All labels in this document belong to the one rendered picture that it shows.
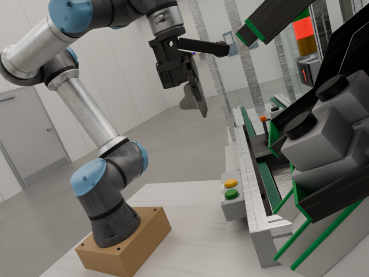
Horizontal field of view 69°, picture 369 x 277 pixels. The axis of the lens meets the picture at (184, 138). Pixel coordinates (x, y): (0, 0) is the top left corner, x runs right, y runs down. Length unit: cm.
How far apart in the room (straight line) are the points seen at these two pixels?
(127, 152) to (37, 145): 653
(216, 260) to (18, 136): 671
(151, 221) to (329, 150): 71
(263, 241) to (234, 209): 16
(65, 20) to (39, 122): 694
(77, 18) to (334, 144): 49
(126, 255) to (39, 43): 58
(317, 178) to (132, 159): 70
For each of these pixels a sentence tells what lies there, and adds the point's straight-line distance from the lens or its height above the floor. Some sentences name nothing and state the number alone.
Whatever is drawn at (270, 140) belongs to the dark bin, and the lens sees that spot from 42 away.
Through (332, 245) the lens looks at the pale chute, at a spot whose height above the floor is 106.
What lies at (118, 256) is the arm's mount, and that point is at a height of 94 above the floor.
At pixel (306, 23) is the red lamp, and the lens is 90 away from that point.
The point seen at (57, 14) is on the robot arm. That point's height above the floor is 152.
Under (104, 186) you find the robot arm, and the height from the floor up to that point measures 111.
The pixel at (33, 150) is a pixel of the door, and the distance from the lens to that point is 734.
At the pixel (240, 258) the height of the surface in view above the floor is 86.
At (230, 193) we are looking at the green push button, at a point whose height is 97.
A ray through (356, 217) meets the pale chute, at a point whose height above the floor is 110.
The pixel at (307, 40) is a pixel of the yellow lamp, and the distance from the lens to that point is 90.
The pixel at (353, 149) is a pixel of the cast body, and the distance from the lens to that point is 26.
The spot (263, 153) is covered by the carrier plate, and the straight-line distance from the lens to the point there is 102.
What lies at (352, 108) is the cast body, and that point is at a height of 127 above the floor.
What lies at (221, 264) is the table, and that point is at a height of 86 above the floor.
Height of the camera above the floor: 135
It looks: 14 degrees down
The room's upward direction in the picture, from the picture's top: 20 degrees counter-clockwise
